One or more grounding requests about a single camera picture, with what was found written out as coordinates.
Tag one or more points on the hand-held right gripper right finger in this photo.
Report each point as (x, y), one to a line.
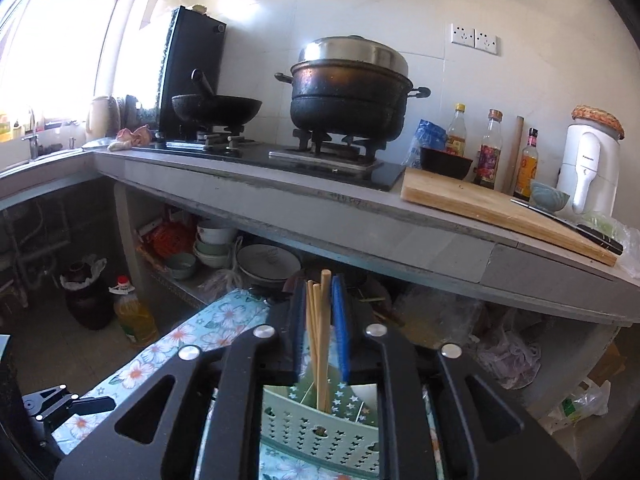
(341, 330)

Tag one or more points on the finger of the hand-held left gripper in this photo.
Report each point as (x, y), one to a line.
(60, 402)

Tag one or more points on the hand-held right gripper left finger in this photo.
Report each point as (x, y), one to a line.
(300, 330)

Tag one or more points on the long tan chopstick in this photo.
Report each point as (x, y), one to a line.
(312, 330)
(318, 340)
(325, 320)

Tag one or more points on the green star-perforated utensil holder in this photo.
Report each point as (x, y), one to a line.
(300, 430)

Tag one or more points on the floral quilted blanket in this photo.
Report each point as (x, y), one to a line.
(220, 315)

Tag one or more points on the dark jar with plastic cover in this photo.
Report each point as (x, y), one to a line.
(87, 295)

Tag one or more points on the cooking oil bottle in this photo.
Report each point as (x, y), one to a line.
(132, 315)

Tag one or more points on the stacked ceramic bowls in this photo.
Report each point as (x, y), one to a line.
(212, 245)

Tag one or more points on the grey kitchen counter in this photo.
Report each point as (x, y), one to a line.
(300, 200)

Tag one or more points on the green ceramic bowl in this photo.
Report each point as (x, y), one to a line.
(181, 266)

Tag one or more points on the white drain pipes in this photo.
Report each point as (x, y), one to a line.
(25, 255)

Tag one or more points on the red plastic bag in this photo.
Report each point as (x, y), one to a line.
(167, 237)

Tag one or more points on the crumpled clear plastic bag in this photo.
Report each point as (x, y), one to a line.
(505, 355)

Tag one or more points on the black gas stove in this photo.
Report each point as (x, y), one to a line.
(280, 160)

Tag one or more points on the wooden cutting board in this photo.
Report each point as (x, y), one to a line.
(475, 205)

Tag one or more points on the black bowl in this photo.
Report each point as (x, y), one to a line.
(445, 162)

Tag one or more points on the blue plastic bag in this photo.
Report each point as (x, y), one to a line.
(427, 137)

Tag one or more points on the dark sauce bottle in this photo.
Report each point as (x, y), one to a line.
(487, 160)

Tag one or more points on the yellow-capped glass bottle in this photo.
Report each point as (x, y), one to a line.
(455, 135)

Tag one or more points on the black wok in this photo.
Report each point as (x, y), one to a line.
(220, 107)

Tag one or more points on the black steamer pot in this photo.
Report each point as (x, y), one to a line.
(345, 90)

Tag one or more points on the small brown sauce bottle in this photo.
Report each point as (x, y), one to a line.
(525, 170)

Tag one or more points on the small green bowl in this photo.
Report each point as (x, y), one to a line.
(547, 197)

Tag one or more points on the wooden rolling pin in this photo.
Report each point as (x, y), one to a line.
(514, 155)

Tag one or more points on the plastic bag with green label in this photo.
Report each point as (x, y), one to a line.
(580, 405)

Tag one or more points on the pink cloth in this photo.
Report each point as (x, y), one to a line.
(132, 137)

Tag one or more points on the kitchen knife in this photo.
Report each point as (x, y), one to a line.
(575, 227)

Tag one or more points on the metal faucet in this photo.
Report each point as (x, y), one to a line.
(34, 135)

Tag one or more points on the cardboard box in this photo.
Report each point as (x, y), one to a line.
(607, 365)

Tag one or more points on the beige thermos jug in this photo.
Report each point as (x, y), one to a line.
(100, 120)

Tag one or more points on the white kitchen appliance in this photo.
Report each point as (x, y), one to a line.
(585, 170)

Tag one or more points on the thin clear plastic bag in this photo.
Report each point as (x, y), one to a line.
(625, 240)

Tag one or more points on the woven straw trivet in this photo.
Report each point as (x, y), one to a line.
(597, 120)

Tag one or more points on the bright window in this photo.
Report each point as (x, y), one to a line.
(60, 55)

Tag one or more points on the white wall socket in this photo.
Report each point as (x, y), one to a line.
(486, 41)
(462, 35)

